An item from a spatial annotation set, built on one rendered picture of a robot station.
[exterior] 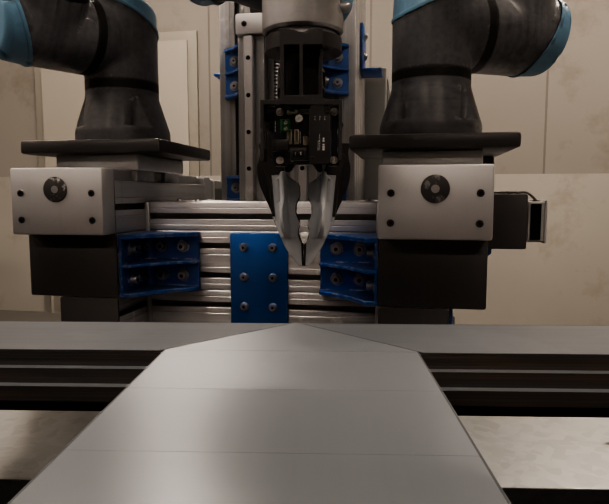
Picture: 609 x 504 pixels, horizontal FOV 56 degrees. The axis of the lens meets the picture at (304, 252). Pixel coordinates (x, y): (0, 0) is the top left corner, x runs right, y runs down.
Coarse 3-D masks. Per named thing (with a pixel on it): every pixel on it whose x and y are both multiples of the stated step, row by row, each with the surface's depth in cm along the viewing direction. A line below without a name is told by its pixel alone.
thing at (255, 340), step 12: (228, 336) 45; (240, 336) 45; (252, 336) 45; (264, 336) 45; (276, 336) 45; (288, 336) 45; (300, 336) 45; (312, 336) 45; (324, 336) 45; (336, 336) 45; (348, 336) 45; (180, 348) 41; (192, 348) 41; (204, 348) 41; (216, 348) 41; (228, 348) 41; (240, 348) 41; (252, 348) 41; (264, 348) 41; (276, 348) 41; (288, 348) 41; (300, 348) 41; (312, 348) 41; (324, 348) 41; (336, 348) 41; (348, 348) 41; (360, 348) 41; (372, 348) 41; (384, 348) 41; (396, 348) 41
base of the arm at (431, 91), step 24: (408, 72) 82; (432, 72) 80; (456, 72) 81; (408, 96) 81; (432, 96) 80; (456, 96) 80; (384, 120) 85; (408, 120) 80; (432, 120) 79; (456, 120) 79; (480, 120) 83
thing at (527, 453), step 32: (0, 416) 72; (32, 416) 72; (64, 416) 72; (480, 416) 72; (512, 416) 72; (0, 448) 63; (32, 448) 63; (480, 448) 63; (512, 448) 63; (544, 448) 63; (576, 448) 63; (608, 448) 63; (0, 480) 56; (512, 480) 56; (544, 480) 56; (576, 480) 56; (608, 480) 56
